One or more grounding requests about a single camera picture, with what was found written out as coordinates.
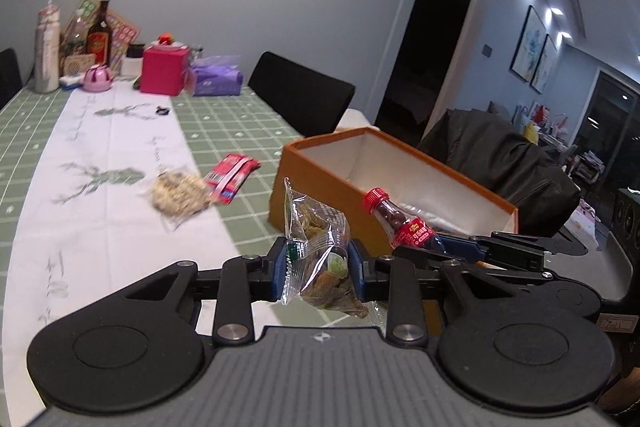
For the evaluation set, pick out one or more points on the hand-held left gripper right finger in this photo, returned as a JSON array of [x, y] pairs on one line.
[[356, 269]]

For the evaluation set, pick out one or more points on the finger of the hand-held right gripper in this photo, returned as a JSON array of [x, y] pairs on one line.
[[462, 247], [420, 254]]

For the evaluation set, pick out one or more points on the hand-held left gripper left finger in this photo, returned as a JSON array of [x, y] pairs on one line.
[[278, 269]]

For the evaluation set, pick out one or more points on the small cola bottle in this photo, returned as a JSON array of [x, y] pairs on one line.
[[400, 224]]

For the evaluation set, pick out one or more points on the green raisin packet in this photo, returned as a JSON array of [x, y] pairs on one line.
[[320, 247]]

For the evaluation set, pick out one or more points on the orange cardboard box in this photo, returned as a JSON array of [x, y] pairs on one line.
[[310, 177]]

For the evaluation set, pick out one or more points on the dark jacket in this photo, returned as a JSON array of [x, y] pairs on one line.
[[500, 162]]

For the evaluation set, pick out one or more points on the black speaker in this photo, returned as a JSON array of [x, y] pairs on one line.
[[629, 219]]

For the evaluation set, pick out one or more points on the red snack packet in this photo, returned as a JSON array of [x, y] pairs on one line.
[[232, 177]]

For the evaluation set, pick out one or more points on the rice puff snack packet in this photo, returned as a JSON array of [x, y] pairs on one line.
[[177, 194]]

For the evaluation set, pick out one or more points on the cluttered desk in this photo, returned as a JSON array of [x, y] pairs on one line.
[[555, 132]]

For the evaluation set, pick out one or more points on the black chair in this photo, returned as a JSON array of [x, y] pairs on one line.
[[9, 74], [300, 92]]

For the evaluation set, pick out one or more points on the glass sliding door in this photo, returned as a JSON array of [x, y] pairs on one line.
[[615, 117]]

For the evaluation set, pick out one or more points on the purple tissue pack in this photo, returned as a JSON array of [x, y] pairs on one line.
[[217, 78]]

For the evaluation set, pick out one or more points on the pink box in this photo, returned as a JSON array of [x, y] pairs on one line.
[[165, 69]]

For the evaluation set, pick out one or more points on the white jar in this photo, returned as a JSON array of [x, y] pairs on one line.
[[132, 61]]

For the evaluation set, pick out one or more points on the small red toy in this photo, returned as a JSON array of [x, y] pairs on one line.
[[165, 40]]

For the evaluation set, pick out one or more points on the pink round container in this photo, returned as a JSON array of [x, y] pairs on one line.
[[97, 79]]

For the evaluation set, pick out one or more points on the blue and white case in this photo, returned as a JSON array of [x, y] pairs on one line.
[[70, 81]]

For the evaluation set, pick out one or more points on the patterned card board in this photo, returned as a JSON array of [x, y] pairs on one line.
[[122, 32]]

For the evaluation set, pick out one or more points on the beige small radio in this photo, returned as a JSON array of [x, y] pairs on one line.
[[75, 65]]

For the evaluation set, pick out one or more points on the dark sauce bottle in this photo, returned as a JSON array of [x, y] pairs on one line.
[[100, 37]]

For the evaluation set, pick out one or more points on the clear plastic bottle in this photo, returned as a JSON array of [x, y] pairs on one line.
[[75, 32]]

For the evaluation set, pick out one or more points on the white thermos bottle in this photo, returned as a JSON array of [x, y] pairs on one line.
[[46, 49]]

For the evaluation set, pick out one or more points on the black chair back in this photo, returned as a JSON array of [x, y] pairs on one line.
[[9, 74]]

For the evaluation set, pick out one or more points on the wall light switch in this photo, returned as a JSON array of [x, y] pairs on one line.
[[486, 51]]

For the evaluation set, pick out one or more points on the framed wall picture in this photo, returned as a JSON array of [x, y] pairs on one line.
[[546, 64], [526, 42]]

